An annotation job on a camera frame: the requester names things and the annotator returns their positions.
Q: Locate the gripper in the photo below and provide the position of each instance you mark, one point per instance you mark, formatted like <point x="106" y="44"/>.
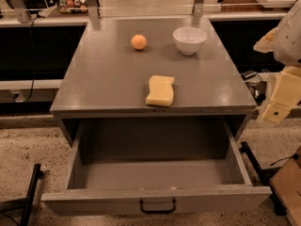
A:
<point x="290" y="42"/>

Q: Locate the grey top drawer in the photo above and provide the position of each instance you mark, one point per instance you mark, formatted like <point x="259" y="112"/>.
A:
<point x="116" y="163"/>

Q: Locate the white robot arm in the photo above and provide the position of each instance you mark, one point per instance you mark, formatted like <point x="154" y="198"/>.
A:
<point x="288" y="40"/>

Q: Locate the small black device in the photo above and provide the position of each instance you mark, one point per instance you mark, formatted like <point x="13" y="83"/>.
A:
<point x="248" y="74"/>

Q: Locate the wooden crate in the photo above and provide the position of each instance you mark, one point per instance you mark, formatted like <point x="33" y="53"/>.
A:
<point x="241" y="5"/>

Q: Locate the white bowl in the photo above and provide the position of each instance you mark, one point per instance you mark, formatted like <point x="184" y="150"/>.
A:
<point x="188" y="40"/>

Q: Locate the yellow sponge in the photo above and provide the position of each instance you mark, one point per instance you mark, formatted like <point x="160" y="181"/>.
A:
<point x="161" y="91"/>

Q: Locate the orange ball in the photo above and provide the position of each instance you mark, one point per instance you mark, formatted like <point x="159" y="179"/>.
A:
<point x="138" y="42"/>

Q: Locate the black metal leg right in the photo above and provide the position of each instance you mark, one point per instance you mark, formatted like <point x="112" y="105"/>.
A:
<point x="264" y="176"/>

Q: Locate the black metal leg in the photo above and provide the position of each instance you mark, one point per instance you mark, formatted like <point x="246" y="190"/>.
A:
<point x="24" y="204"/>
<point x="264" y="176"/>

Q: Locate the cardboard box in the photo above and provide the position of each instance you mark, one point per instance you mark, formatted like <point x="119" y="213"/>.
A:
<point x="287" y="184"/>

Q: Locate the grey cabinet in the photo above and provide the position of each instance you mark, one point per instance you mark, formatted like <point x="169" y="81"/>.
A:
<point x="107" y="77"/>

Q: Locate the black metal leg left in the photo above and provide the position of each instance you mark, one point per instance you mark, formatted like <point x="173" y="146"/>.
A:
<point x="24" y="204"/>

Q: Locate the black drawer handle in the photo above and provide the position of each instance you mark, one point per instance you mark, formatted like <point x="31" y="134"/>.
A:
<point x="158" y="208"/>

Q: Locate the grey metal post middle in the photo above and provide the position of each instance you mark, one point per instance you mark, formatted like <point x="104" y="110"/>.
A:
<point x="93" y="9"/>

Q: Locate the grey metal post left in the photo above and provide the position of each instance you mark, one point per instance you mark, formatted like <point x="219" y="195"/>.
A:
<point x="22" y="14"/>

